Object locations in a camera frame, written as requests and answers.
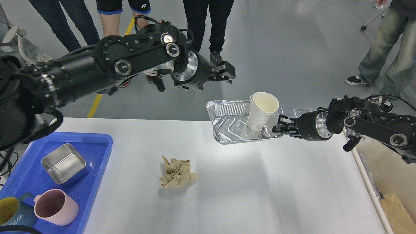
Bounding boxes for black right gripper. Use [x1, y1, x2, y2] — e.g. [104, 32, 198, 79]
[272, 110, 332, 141]

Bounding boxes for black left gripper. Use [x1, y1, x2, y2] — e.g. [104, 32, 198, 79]
[171, 49, 235, 90]

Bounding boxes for white paper cup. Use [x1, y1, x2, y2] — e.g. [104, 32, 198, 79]
[247, 92, 279, 131]

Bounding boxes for aluminium foil tray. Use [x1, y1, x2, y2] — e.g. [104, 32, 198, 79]
[206, 100, 284, 145]

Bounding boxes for brown paper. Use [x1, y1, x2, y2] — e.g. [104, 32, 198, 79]
[159, 156, 198, 188]
[379, 194, 416, 234]

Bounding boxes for stainless steel rectangular container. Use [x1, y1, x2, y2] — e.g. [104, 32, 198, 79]
[41, 143, 90, 187]

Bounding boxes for pink mug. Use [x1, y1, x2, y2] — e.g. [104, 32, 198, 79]
[33, 188, 79, 226]

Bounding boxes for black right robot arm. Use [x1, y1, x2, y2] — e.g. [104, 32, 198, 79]
[272, 94, 416, 163]

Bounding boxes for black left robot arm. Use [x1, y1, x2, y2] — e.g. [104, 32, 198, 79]
[0, 16, 235, 150]

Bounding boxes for clear floor plate left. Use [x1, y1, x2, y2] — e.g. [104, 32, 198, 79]
[281, 108, 298, 119]

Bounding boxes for clear floor plate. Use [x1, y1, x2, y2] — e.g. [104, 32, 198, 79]
[297, 108, 313, 117]
[281, 108, 298, 119]

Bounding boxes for clear floor plate right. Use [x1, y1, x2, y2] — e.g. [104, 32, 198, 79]
[297, 108, 313, 117]

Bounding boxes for person in black trousers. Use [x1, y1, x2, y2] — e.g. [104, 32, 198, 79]
[183, 0, 234, 66]

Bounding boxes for beige plastic bin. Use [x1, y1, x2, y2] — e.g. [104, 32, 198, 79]
[353, 137, 416, 232]

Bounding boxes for person in grey jeans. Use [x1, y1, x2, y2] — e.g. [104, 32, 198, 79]
[345, 0, 416, 96]

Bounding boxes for white rolling chair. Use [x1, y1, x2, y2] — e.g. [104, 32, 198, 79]
[360, 3, 390, 31]

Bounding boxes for person in blue shirt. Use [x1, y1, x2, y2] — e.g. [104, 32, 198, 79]
[96, 0, 160, 89]

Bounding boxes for brown paper in bin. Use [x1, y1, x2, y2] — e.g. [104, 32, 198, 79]
[379, 194, 416, 234]

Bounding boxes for person in dark jeans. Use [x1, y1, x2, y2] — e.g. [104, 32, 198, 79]
[29, 0, 100, 52]

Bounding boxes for blue plastic tray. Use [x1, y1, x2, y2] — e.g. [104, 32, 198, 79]
[0, 132, 113, 234]

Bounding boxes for blue HOME mug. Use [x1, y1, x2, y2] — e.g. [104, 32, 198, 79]
[0, 192, 38, 227]

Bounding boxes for black cables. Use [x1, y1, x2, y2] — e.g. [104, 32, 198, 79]
[0, 149, 19, 177]

